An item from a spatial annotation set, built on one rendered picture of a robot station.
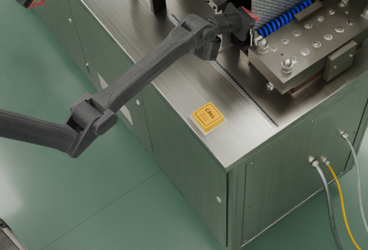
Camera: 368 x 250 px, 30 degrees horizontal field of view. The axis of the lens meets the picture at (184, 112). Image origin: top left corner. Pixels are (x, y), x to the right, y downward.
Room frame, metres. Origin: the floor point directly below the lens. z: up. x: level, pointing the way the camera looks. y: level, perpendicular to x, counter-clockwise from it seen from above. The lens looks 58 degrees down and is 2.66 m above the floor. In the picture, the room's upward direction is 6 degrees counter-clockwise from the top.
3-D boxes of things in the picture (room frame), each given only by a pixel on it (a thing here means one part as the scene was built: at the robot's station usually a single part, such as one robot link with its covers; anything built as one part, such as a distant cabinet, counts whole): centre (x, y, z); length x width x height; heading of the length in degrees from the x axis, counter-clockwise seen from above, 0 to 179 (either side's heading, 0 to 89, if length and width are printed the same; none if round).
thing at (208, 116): (1.05, -0.07, 0.91); 0.07 x 0.07 x 0.02; 31
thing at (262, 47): (1.19, -0.25, 1.05); 0.04 x 0.04 x 0.04
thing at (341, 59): (1.17, -0.48, 0.96); 0.10 x 0.03 x 0.11; 121
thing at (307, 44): (1.24, -0.42, 1.00); 0.40 x 0.16 x 0.06; 121
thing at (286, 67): (1.12, -0.30, 1.05); 0.04 x 0.04 x 0.04
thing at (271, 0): (1.32, -0.32, 1.11); 0.23 x 0.01 x 0.18; 121
